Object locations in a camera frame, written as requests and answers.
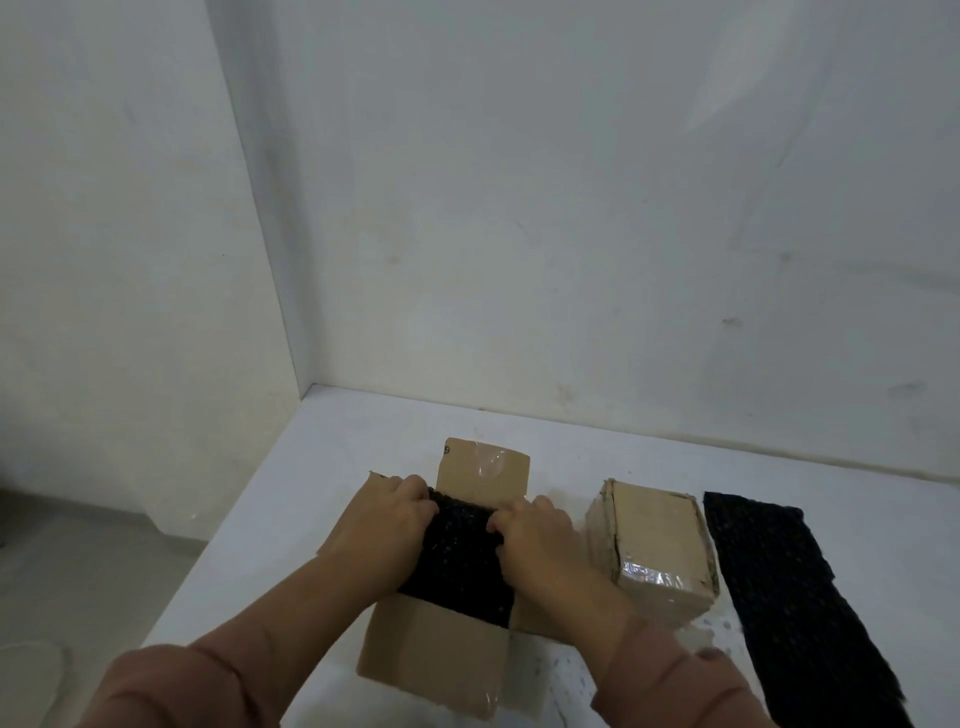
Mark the person's left hand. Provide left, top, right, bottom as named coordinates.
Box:
left=321, top=474, right=441, bottom=597

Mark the person's right hand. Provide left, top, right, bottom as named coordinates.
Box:
left=486, top=495, right=610, bottom=603

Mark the black foam piece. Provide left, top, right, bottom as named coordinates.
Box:
left=396, top=487, right=520, bottom=630

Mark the person's left forearm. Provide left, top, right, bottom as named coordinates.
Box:
left=78, top=553, right=399, bottom=728

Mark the person's right forearm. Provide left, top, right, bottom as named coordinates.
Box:
left=525, top=579, right=781, bottom=728

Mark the taped closed cardboard box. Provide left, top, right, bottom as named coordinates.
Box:
left=584, top=478, right=722, bottom=630

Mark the open brown cardboard box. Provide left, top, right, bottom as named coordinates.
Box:
left=354, top=438, right=558, bottom=723

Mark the long black foam sheet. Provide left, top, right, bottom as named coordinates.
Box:
left=702, top=491, right=918, bottom=728

